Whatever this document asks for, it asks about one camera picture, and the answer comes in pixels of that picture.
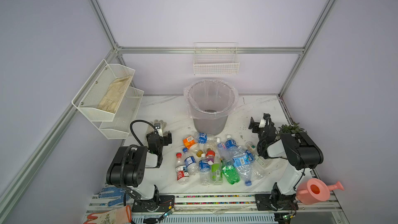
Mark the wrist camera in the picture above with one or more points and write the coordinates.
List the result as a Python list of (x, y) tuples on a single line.
[(158, 127), (263, 123)]

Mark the clear bottle green cap right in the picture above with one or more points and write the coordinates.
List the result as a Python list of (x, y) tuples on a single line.
[(259, 160)]

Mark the white wire wall basket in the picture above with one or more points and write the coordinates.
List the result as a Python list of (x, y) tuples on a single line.
[(216, 59)]

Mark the blue dotted glove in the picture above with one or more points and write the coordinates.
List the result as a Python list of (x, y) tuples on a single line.
[(114, 195)]

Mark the pink watering can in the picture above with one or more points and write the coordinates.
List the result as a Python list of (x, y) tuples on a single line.
[(315, 190)]

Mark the clear bottle white cap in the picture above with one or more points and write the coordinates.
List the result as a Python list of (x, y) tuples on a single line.
[(222, 150)]

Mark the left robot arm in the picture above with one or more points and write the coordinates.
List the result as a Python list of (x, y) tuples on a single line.
[(125, 175)]

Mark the green soda bottle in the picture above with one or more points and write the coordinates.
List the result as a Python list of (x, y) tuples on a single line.
[(230, 172)]

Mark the green label red cap bottle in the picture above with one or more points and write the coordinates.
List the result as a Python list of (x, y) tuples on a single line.
[(215, 168)]

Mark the grey bin with plastic liner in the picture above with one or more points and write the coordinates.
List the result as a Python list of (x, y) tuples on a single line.
[(209, 103)]

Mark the large clear blue cap bottle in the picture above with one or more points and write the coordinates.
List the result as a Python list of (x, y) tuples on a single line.
[(242, 163)]

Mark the potted green plant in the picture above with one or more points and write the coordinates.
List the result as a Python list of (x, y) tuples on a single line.
[(291, 128)]

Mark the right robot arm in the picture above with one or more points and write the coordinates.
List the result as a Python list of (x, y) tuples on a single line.
[(292, 142)]

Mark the white mesh two-tier shelf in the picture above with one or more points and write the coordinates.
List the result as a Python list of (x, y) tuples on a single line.
[(112, 126)]

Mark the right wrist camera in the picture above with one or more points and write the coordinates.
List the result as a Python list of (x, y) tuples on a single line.
[(263, 123)]

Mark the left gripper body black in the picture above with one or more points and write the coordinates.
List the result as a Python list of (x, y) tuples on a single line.
[(166, 137)]

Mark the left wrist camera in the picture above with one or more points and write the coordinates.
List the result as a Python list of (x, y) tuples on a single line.
[(158, 127)]

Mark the orange label bottle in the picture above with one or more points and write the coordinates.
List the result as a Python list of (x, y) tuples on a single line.
[(190, 143)]

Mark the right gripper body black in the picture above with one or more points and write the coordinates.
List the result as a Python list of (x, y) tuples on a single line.
[(254, 124)]

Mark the lying blue label bottle top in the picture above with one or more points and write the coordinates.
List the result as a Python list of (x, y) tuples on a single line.
[(203, 138)]

